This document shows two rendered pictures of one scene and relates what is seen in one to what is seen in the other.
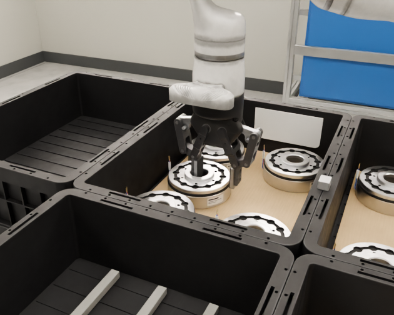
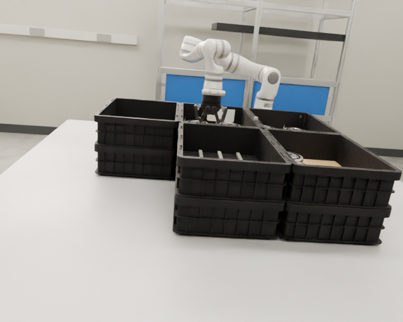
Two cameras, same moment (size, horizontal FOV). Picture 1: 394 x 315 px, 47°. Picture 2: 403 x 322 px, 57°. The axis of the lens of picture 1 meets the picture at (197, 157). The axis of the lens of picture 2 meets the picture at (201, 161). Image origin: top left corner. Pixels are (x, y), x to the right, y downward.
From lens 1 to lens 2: 0.98 m
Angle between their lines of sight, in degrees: 28
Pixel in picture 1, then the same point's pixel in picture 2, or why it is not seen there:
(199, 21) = (211, 67)
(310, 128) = (229, 114)
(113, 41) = (3, 108)
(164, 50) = (49, 115)
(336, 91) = not seen: hidden behind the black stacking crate
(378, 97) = not seen: hidden behind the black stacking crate
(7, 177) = (149, 123)
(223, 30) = (219, 70)
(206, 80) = (212, 87)
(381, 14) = (245, 73)
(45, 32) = not seen: outside the picture
